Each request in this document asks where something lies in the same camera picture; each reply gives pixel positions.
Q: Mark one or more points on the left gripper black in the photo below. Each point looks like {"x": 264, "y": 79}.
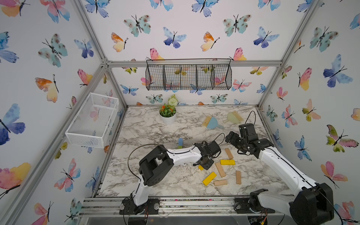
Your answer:
{"x": 210, "y": 163}

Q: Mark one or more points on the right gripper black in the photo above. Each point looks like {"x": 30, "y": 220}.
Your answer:
{"x": 233, "y": 139}

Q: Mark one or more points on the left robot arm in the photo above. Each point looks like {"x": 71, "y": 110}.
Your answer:
{"x": 155, "y": 166}

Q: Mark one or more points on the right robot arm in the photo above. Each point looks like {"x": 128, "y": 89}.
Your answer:
{"x": 311, "y": 203}

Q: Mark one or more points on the wooden block top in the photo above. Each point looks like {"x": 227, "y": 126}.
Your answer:
{"x": 228, "y": 152}

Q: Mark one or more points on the wooden block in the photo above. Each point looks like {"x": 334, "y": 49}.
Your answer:
{"x": 228, "y": 152}
{"x": 220, "y": 169}
{"x": 238, "y": 177}
{"x": 220, "y": 183}

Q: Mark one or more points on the wooden block centre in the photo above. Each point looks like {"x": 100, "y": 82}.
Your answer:
{"x": 220, "y": 169}

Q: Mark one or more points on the blue hand brush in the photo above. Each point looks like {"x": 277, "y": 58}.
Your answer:
{"x": 210, "y": 122}

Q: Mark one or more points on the wooden block bottom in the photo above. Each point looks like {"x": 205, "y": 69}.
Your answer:
{"x": 220, "y": 183}

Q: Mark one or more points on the wooden block right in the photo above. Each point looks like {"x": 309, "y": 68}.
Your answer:
{"x": 238, "y": 177}

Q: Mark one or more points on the potted plant white pot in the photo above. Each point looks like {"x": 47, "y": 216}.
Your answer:
{"x": 168, "y": 111}

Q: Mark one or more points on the black wire wall basket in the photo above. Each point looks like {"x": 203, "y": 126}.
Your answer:
{"x": 188, "y": 74}

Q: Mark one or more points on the white mesh wall basket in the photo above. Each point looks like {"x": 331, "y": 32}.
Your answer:
{"x": 92, "y": 123}

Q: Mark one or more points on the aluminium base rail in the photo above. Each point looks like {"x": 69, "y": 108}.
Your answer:
{"x": 186, "y": 206}

